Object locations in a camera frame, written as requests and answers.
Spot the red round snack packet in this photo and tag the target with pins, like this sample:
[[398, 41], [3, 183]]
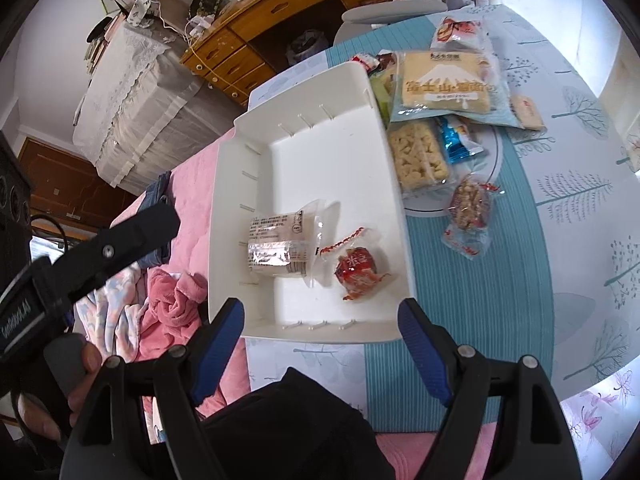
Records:
[[357, 270]]

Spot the lace cloth covered piano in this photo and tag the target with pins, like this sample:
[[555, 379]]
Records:
[[135, 95]]

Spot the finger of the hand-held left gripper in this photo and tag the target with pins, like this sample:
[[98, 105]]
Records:
[[130, 240]]

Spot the nut ball snack packet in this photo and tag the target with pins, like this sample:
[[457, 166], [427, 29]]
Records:
[[470, 207]]

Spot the wooden desk with drawers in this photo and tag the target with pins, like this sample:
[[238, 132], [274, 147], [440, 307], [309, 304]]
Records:
[[260, 15]]

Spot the floral print blanket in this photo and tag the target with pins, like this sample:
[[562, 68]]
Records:
[[115, 310]]

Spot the pink fleece garment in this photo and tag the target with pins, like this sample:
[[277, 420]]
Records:
[[170, 305]]

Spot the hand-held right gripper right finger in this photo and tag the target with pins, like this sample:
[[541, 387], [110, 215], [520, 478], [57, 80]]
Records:
[[420, 350]]

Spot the puffed rice bar packet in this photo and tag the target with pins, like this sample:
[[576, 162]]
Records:
[[417, 155]]

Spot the person's left hand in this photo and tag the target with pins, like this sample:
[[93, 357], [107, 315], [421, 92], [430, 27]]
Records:
[[92, 362]]

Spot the dark blue folded cloth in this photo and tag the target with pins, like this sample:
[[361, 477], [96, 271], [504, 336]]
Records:
[[157, 192]]

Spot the large blue-edged cake packet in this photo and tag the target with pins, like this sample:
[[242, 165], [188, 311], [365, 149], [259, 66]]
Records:
[[445, 85]]

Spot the white plastic storage bin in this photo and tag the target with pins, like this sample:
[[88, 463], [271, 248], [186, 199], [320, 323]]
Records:
[[325, 170]]

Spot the white power strip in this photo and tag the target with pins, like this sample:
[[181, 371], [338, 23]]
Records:
[[137, 10]]

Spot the pink bed blanket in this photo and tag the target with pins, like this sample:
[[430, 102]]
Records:
[[195, 185]]

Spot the trash bin with bag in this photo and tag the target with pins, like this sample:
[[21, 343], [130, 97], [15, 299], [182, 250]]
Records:
[[305, 47]]

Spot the small beige snack packet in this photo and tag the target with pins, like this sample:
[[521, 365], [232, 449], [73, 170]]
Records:
[[527, 112]]

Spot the red white cookie packet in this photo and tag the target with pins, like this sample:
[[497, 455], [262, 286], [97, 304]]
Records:
[[367, 62]]

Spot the brown wooden door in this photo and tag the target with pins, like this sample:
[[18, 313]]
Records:
[[60, 180]]

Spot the camouflage pattern bag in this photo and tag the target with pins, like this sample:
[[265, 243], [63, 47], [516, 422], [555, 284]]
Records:
[[207, 0]]

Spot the pink seat cushion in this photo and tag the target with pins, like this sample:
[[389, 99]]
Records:
[[430, 455]]

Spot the clear white cake packet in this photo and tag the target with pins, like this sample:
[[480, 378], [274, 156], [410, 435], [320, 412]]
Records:
[[277, 255]]

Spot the apple print snack packet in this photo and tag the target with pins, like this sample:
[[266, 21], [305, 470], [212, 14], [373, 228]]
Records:
[[457, 30]]

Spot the dark red snack packet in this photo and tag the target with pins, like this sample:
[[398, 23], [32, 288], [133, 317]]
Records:
[[387, 60]]

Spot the blue candy packet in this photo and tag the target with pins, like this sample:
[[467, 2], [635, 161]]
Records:
[[455, 142]]

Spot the grey office chair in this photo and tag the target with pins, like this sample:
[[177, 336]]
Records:
[[390, 10]]

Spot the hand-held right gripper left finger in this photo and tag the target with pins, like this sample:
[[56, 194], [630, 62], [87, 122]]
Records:
[[220, 350]]

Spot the green snack packet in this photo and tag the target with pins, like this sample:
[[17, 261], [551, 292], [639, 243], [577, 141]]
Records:
[[380, 95]]

